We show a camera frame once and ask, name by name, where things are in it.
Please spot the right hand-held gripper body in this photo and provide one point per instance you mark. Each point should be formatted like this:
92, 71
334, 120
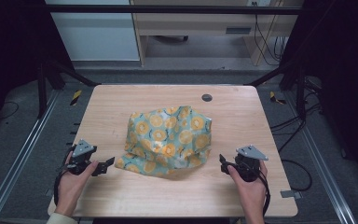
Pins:
249, 154

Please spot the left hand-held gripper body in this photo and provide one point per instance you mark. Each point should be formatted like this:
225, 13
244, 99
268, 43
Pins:
82, 149

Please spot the green cloth with orange print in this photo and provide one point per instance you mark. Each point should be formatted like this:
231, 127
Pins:
167, 140

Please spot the person's left hand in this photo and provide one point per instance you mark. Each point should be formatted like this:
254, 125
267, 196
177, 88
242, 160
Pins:
70, 189

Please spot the person's right hand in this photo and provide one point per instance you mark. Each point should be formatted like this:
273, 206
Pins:
251, 194

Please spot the yellow black tape strip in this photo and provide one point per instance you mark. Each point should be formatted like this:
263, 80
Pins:
75, 97
275, 98

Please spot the white cabinet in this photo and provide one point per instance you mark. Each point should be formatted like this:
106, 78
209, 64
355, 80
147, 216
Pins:
96, 37

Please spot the black curtain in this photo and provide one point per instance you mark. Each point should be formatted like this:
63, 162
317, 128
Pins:
9, 53
341, 71

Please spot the light wooden desk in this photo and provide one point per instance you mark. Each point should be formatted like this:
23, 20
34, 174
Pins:
195, 26

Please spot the grey metal table bracket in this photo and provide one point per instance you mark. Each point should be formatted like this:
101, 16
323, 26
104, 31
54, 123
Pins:
290, 194

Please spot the aluminium floor rail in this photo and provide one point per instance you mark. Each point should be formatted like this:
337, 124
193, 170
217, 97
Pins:
18, 158
321, 161

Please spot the black metal frame stand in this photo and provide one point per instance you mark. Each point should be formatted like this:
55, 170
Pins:
42, 90
300, 93

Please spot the black horizontal frame bar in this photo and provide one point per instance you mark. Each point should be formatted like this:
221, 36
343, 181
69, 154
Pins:
167, 9

